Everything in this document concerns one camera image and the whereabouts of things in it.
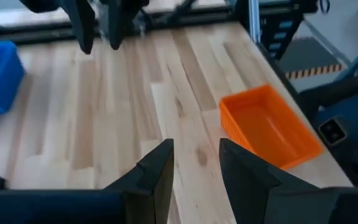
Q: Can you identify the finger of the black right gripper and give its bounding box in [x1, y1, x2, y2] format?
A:
[106, 2, 132, 50]
[61, 2, 96, 55]

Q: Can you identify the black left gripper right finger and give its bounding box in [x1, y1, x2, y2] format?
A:
[218, 138, 321, 224]

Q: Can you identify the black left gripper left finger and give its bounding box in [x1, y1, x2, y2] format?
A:
[103, 138, 175, 224]

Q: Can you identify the orange plastic basket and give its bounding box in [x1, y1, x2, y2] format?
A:
[218, 83, 324, 171]
[219, 104, 257, 153]

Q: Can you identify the black equipment rack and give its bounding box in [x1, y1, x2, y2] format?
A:
[259, 0, 319, 60]

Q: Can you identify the black table-level camera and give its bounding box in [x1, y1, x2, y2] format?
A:
[318, 117, 347, 147]

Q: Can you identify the silver aluminium post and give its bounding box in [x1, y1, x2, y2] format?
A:
[247, 0, 261, 44]

